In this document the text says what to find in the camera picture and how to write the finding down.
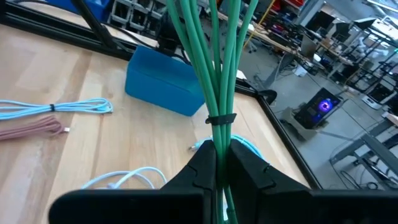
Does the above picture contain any monitor with purple screen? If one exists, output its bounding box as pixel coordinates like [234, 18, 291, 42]
[294, 87, 343, 130]

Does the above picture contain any white lamp cord with plug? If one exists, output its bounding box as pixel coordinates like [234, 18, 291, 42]
[81, 166, 168, 190]

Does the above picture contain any pink cable bundle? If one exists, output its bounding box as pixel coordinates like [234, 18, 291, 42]
[0, 114, 71, 141]

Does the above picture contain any blue storage crate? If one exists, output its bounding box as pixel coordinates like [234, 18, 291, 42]
[46, 0, 111, 21]

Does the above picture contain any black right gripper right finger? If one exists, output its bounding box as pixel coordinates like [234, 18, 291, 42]
[229, 139, 312, 224]

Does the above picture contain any light blue cable bundle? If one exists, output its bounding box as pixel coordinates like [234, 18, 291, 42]
[0, 97, 114, 121]

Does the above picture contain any blue plastic bin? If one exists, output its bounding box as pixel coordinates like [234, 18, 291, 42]
[124, 45, 208, 118]

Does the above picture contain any grey drawer rack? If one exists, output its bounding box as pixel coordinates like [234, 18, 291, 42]
[108, 0, 169, 35]

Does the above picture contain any green cable bundle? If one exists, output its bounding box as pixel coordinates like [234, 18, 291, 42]
[165, 0, 259, 224]

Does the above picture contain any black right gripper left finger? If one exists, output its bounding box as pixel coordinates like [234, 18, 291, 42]
[160, 139, 218, 224]

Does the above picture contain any black table frame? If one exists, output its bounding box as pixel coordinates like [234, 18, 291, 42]
[0, 0, 323, 190]

